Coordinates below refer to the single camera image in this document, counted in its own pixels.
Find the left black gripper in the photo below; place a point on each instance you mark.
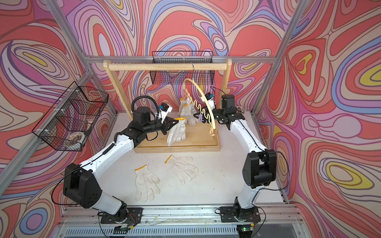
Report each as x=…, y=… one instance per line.
x=169, y=121

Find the yellow curved clip hanger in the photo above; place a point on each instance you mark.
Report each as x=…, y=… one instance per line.
x=208, y=115

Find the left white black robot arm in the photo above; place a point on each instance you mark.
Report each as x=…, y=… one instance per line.
x=81, y=181

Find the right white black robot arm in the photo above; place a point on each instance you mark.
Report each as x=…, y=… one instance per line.
x=259, y=168

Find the mesh pencil cup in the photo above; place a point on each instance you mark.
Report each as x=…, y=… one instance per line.
x=240, y=110

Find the purple clothes peg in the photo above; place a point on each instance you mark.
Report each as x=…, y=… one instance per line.
x=201, y=118

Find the wooden hanging rack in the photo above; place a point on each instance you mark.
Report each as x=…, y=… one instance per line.
x=112, y=67

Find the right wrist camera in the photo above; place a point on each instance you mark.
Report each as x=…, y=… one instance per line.
x=210, y=99

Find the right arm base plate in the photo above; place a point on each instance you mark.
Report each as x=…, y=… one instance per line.
x=230, y=214

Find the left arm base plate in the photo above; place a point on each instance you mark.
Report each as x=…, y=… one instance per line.
x=126, y=215

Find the aluminium front rail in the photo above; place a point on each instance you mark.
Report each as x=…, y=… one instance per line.
x=186, y=221

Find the side black wire basket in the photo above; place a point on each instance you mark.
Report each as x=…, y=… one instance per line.
x=79, y=109

